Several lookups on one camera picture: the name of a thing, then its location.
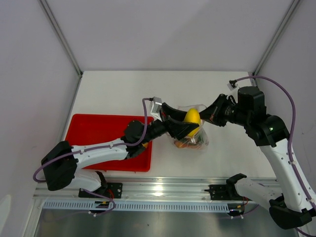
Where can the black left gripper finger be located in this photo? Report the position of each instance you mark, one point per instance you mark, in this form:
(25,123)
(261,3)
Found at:
(180,129)
(167,112)

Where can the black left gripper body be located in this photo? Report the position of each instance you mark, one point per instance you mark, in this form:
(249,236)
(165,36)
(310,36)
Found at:
(156,129)

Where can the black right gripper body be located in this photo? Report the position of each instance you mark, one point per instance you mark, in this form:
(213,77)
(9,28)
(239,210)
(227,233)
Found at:
(234,115)

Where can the yellow mango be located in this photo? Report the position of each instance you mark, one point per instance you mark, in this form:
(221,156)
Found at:
(193,116)

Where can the clear zip top bag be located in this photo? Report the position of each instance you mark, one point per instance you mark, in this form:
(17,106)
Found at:
(200,138)

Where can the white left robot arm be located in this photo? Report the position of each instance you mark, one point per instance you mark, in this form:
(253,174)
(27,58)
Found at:
(65,165)

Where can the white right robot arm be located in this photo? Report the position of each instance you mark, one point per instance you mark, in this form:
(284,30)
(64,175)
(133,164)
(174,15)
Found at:
(292,206)

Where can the red plastic tray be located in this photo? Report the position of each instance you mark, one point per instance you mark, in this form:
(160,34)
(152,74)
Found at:
(86,129)

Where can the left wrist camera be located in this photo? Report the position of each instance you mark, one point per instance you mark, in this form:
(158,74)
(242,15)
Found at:
(155,106)

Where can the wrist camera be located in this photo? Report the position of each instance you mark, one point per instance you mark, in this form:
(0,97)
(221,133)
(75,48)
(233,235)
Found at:
(234,87)
(155,106)

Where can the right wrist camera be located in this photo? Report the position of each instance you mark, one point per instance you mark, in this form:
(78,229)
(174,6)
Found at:
(234,87)

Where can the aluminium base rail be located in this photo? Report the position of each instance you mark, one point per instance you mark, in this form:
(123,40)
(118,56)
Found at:
(155,189)

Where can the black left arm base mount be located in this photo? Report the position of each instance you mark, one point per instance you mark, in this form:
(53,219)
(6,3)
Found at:
(113,190)

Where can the white slotted cable duct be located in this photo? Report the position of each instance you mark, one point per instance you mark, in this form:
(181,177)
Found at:
(138,206)

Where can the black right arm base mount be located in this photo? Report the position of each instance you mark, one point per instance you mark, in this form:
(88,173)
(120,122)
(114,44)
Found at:
(224,192)

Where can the right aluminium frame post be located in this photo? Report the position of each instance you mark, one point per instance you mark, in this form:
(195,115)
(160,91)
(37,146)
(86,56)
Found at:
(280,30)

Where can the aluminium frame post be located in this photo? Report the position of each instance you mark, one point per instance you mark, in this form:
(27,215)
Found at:
(60,36)
(280,30)

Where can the left aluminium frame post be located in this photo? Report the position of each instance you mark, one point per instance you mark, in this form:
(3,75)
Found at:
(60,36)

